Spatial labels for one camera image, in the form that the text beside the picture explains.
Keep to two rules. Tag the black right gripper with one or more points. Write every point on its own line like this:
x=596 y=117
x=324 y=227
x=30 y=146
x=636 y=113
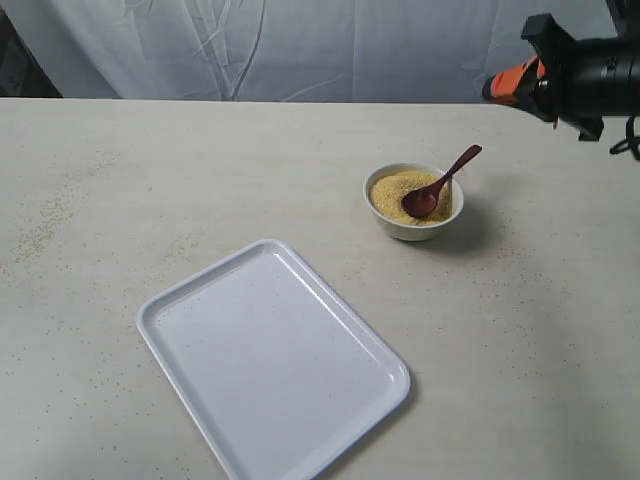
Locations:
x=586 y=80

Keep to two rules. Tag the dark brown wooden spoon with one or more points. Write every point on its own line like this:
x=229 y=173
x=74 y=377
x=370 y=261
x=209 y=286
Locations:
x=422 y=202

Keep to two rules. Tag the yellow millet grains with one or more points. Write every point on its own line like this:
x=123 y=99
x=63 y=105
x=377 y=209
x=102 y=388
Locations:
x=387 y=193

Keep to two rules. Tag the white ceramic bowl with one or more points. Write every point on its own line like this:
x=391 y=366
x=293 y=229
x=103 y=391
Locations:
x=410 y=232

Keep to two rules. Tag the white backdrop curtain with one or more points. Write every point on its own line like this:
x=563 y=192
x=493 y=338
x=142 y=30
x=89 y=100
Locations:
x=291 y=51

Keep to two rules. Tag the white plastic tray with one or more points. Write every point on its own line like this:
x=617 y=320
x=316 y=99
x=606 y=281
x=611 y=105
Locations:
x=278 y=373

